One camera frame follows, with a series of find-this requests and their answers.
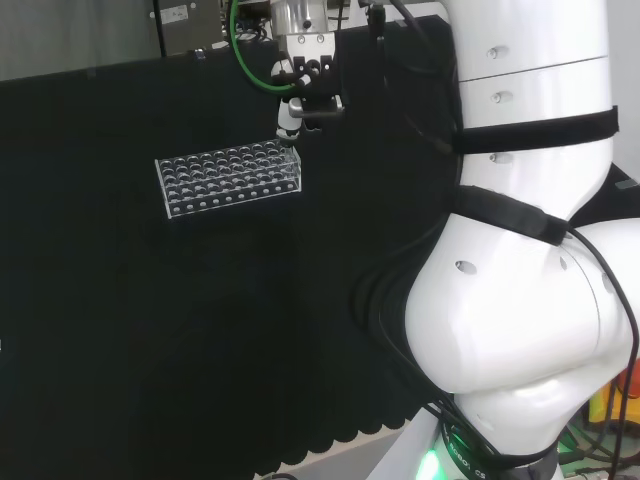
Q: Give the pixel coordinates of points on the black bench cloth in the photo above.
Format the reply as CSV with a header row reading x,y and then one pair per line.
x,y
150,300

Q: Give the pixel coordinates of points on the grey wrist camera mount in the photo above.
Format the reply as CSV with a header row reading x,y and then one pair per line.
x,y
320,112

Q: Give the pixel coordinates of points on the clear acrylic test tube rack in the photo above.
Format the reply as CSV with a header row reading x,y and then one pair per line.
x,y
230,180

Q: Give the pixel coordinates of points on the grey metal cabinet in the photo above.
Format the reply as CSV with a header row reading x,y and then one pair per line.
x,y
192,25

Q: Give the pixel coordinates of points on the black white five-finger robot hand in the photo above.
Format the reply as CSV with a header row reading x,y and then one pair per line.
x,y
289,120

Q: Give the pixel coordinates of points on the clear glass test tube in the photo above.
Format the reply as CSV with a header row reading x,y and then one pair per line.
x,y
290,152

